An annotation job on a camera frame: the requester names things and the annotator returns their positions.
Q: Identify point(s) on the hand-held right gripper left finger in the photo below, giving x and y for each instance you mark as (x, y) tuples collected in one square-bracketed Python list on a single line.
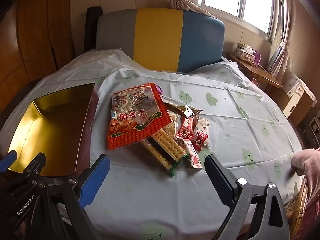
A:
[(95, 180)]

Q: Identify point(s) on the purple candy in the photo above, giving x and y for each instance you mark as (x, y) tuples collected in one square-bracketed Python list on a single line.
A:
[(158, 89)]

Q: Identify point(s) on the dark red patterned cloth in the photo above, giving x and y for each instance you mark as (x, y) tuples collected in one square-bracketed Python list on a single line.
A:
[(312, 217)]

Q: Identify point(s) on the yellow cracker packet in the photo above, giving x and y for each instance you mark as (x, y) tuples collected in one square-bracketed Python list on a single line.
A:
[(165, 145)]

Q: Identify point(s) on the grey yellow blue sofa back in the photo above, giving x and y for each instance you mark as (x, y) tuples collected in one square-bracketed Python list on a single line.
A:
[(160, 37)]

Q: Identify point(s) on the large rice cake packet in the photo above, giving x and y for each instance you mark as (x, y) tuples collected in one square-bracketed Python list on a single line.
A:
[(173, 122)]

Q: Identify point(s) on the beige curtain with blue edge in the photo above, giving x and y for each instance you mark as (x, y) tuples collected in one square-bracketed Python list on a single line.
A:
[(282, 42)]

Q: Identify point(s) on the small clear snack packet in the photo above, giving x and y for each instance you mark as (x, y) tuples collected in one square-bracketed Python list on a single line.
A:
[(170, 99)]

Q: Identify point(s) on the wicker chair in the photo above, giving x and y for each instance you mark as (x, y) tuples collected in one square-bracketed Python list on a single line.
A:
[(295, 207)]

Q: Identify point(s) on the pink white snack bar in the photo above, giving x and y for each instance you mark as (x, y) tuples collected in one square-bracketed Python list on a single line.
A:
[(192, 155)]

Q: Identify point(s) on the wooden side desk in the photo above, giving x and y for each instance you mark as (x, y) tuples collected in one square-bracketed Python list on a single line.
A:
[(257, 73)]

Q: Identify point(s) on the white snack pouch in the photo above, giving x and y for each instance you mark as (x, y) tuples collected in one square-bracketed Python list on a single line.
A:
[(203, 126)]

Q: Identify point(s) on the black padded post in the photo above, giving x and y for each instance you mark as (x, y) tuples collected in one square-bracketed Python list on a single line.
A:
[(91, 27)]

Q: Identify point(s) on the wooden wardrobe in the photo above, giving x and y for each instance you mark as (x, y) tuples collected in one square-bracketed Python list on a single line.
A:
[(32, 30)]

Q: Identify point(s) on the white cloud print tablecloth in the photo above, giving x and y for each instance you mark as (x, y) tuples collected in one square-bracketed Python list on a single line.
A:
[(150, 205)]

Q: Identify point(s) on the gold tin box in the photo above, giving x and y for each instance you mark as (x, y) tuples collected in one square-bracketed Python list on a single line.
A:
[(50, 130)]

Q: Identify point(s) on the white patterned tissue box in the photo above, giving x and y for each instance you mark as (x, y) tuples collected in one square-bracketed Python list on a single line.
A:
[(245, 55)]

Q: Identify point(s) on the purple box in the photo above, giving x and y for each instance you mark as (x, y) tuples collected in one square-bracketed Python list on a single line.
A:
[(257, 58)]

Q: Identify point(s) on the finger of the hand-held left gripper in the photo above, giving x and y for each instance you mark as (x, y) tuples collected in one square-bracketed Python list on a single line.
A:
[(35, 162), (7, 158)]

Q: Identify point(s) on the pink fleece cloth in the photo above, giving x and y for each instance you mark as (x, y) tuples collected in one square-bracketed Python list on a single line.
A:
[(306, 165)]

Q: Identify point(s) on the small red candy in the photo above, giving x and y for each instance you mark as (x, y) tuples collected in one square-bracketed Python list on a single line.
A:
[(201, 140)]

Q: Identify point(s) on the red patterned snack bag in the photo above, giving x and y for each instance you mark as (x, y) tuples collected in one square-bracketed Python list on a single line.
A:
[(135, 115)]

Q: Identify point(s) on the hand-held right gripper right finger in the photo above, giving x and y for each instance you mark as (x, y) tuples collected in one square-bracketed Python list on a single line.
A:
[(220, 180)]

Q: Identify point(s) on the white and wood cabinet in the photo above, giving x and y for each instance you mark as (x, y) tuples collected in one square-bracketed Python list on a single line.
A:
[(297, 105)]

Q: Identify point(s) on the red snack packet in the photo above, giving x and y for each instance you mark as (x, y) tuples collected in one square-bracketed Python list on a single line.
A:
[(186, 130)]

